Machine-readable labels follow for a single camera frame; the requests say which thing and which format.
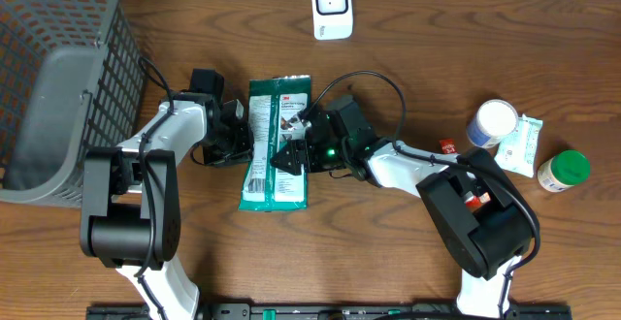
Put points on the white cotton swab tub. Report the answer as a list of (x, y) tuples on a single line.
[(493, 121)]

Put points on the red white tube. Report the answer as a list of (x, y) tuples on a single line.
[(448, 146)]

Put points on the grey plastic mesh basket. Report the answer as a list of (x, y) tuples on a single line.
[(70, 80)]

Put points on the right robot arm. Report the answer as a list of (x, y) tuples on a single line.
[(484, 223)]

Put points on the mint green wipes pack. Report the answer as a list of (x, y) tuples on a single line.
[(517, 152)]

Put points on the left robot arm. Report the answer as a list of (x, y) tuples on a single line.
[(130, 215)]

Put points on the green white gloves package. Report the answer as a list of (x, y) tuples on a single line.
[(272, 103)]

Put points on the green lid cream jar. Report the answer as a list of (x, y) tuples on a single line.
[(564, 171)]

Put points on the white barcode scanner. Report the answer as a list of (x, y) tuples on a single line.
[(332, 19)]

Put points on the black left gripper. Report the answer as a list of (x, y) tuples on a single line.
[(249, 135)]

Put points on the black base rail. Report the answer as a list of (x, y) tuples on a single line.
[(361, 312)]

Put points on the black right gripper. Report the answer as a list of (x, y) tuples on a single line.
[(298, 146)]

